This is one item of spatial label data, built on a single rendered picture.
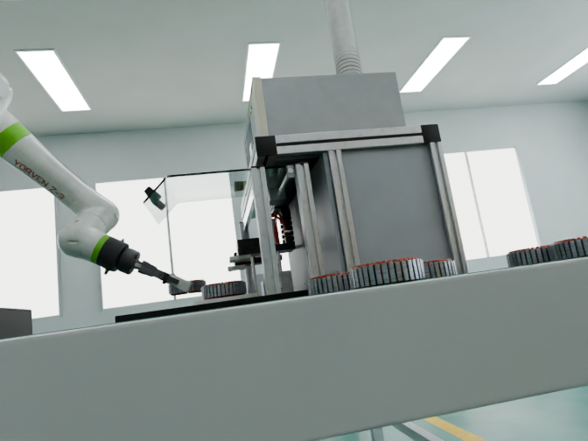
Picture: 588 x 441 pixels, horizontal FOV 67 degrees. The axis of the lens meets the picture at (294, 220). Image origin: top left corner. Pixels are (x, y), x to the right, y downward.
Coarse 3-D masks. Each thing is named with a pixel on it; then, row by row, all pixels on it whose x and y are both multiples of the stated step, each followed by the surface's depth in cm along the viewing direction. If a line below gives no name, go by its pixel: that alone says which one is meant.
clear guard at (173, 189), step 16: (176, 176) 100; (192, 176) 102; (208, 176) 103; (224, 176) 105; (240, 176) 107; (272, 176) 110; (160, 192) 103; (176, 192) 113; (192, 192) 115; (208, 192) 117; (224, 192) 119; (240, 192) 122; (160, 208) 112
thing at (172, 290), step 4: (188, 280) 130; (192, 280) 131; (196, 280) 131; (200, 280) 133; (204, 280) 134; (192, 284) 130; (196, 284) 130; (200, 284) 132; (204, 284) 133; (168, 288) 132; (172, 288) 130; (176, 288) 129; (192, 288) 130; (196, 288) 130; (200, 288) 131; (172, 292) 130; (176, 292) 129; (180, 292) 129; (184, 292) 129; (188, 292) 130; (192, 292) 138; (196, 292) 138
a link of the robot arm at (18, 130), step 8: (8, 112) 131; (8, 120) 129; (16, 120) 132; (0, 128) 127; (8, 128) 128; (16, 128) 130; (24, 128) 133; (0, 136) 127; (8, 136) 128; (16, 136) 129; (0, 144) 128; (8, 144) 128; (0, 152) 129
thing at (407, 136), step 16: (384, 128) 104; (400, 128) 104; (416, 128) 105; (432, 128) 106; (256, 144) 98; (272, 144) 98; (288, 144) 99; (304, 144) 100; (320, 144) 100; (336, 144) 101; (352, 144) 101; (368, 144) 102; (384, 144) 103; (400, 144) 104; (416, 144) 105; (256, 160) 100; (272, 160) 102; (288, 160) 116; (304, 160) 118; (288, 192) 150
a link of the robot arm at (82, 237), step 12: (84, 216) 133; (96, 216) 135; (60, 228) 130; (72, 228) 128; (84, 228) 129; (96, 228) 133; (60, 240) 127; (72, 240) 127; (84, 240) 128; (96, 240) 129; (72, 252) 128; (84, 252) 128; (96, 252) 128
